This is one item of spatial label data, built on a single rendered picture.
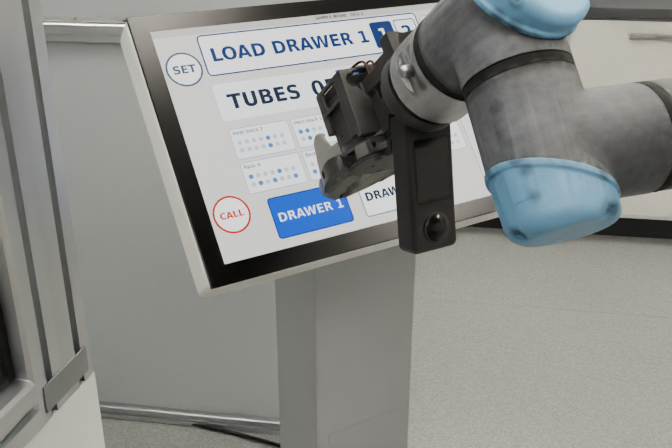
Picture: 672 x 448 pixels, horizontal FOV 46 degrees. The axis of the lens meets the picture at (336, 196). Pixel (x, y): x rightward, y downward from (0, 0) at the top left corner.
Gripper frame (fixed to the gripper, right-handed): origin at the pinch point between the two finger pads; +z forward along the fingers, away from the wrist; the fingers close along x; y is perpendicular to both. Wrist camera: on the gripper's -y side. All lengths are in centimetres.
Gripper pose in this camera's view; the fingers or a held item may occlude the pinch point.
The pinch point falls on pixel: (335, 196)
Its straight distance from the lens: 78.4
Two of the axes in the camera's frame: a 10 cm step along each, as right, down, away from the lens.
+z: -4.0, 3.5, 8.5
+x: -8.6, 1.8, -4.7
